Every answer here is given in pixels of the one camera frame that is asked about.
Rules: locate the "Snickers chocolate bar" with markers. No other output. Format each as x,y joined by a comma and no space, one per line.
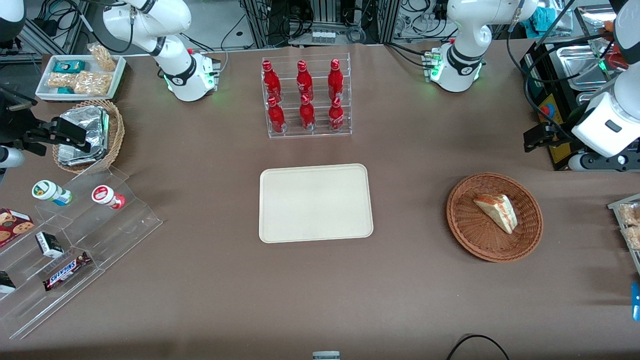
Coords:
66,271

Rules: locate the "small foil wrapped packet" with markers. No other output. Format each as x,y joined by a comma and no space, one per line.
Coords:
75,158

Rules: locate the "large clear rice cracker bag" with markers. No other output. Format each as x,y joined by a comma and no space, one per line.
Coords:
93,83

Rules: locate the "red emergency stop button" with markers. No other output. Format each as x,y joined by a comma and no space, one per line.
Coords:
546,111

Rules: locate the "green lid yogurt cup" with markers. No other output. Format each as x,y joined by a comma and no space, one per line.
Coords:
50,192

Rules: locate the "oval light wicker basket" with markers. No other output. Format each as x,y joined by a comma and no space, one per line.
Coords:
116,130

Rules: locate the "large foil wrapped packet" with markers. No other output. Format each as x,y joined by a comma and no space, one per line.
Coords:
87,125

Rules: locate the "grey striped object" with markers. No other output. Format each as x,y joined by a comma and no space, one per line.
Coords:
326,356

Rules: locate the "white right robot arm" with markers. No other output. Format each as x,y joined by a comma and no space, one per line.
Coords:
165,30

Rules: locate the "red cookie box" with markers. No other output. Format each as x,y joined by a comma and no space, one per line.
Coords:
12,225

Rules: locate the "black food warmer case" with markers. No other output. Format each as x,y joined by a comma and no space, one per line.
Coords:
542,60

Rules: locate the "clear acrylic bottle rack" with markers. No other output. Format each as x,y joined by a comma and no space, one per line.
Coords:
320,135

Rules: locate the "blue plastic object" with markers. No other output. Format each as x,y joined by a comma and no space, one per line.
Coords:
636,302

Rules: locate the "clear acrylic stepped shelf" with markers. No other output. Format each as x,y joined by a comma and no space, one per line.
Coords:
125,230

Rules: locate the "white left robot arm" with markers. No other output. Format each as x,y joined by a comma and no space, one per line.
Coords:
465,30

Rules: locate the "white power strip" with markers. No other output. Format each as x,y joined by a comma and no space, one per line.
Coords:
322,36

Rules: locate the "triangular sandwich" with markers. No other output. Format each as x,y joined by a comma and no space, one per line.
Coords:
497,212

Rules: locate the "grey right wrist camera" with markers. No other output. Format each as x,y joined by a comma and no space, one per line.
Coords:
10,157

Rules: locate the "black snack box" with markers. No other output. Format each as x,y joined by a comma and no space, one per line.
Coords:
6,284

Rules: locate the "beige rectangular tray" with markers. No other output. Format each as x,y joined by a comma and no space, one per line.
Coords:
315,205

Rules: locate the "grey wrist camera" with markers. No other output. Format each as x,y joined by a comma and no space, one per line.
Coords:
597,161
10,157

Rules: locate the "small teal snack packet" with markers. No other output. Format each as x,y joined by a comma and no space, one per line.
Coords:
65,90

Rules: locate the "teal cloth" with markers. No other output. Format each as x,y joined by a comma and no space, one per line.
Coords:
542,19

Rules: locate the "small steel pan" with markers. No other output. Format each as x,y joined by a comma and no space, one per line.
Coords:
575,65

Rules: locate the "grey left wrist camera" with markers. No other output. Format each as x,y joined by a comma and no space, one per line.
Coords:
597,161

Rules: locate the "clear bag of snacks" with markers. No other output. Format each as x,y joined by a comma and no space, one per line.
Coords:
631,222

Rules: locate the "clear bag of peanuts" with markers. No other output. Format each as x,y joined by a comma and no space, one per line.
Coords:
102,57

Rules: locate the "small black white carton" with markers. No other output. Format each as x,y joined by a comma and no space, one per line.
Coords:
49,245

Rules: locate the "red cola bottle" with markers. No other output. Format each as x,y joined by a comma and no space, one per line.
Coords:
271,82
307,115
276,117
336,116
335,82
304,82

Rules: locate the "round brown wicker basket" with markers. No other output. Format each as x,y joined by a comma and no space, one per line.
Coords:
470,235

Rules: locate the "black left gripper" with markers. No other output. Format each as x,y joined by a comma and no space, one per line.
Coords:
551,135

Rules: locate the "small clear rice cracker bag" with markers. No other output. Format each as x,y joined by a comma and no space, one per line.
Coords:
60,80

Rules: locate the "teal snack box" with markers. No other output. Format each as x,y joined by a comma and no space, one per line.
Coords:
69,66

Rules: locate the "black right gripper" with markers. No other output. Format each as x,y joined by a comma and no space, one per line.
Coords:
16,126

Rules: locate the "red lid yogurt cup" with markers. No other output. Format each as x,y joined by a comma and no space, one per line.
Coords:
106,196

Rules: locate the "white rectangular snack tray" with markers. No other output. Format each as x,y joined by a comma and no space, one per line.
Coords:
45,92

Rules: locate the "large steel pan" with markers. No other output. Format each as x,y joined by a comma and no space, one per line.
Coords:
587,99

